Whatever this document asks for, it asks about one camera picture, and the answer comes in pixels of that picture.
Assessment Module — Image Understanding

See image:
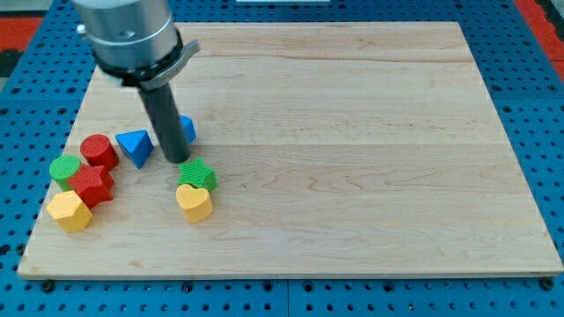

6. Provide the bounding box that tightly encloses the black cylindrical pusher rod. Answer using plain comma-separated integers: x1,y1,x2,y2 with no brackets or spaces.
139,84,190,164

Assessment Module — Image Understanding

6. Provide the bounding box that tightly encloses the blue triangle block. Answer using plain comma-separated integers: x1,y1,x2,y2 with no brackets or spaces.
115,129,153,169

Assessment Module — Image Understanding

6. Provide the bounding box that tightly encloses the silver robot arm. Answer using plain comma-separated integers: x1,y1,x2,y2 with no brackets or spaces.
72,0,199,163

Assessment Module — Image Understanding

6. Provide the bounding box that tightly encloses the blue cube block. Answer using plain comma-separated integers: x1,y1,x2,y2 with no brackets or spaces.
180,115,197,144

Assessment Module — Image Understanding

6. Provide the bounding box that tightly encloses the red cylinder block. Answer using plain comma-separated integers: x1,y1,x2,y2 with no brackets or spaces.
80,134,119,171

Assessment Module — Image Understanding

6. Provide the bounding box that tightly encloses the green star block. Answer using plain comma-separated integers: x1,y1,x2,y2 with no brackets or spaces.
178,157,218,191

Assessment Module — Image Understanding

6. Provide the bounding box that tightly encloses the red star block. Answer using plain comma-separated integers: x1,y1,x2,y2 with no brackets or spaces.
67,165,114,209

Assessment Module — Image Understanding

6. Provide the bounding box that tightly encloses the yellow heart block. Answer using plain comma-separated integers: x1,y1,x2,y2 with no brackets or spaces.
176,184,213,223

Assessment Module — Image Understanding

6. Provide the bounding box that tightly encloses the green cylinder block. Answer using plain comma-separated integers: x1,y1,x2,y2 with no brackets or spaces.
48,154,81,191

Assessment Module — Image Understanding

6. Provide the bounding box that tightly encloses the yellow hexagon block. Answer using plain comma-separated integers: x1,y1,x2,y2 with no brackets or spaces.
47,190,93,232

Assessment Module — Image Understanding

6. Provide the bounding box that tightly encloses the wooden board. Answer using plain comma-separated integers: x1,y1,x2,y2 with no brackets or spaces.
19,22,563,280

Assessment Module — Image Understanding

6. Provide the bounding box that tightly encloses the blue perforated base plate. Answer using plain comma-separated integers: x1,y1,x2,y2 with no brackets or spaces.
1,1,563,316

